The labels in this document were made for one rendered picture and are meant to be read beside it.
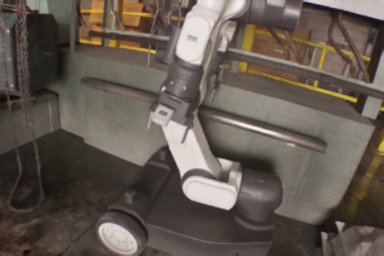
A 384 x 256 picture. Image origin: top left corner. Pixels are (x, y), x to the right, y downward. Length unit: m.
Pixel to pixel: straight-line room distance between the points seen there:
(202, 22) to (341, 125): 0.81
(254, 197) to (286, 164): 0.35
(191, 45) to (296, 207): 1.03
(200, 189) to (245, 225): 0.23
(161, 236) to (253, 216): 0.36
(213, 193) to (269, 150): 0.41
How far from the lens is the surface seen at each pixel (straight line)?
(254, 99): 1.14
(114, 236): 1.01
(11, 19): 1.44
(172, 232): 0.92
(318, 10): 1.52
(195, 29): 0.57
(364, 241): 1.12
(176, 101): 0.64
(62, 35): 2.02
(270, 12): 0.78
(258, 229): 1.01
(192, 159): 0.92
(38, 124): 1.89
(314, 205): 1.36
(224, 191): 0.91
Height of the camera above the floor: 0.85
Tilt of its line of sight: 24 degrees down
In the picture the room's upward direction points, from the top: 9 degrees clockwise
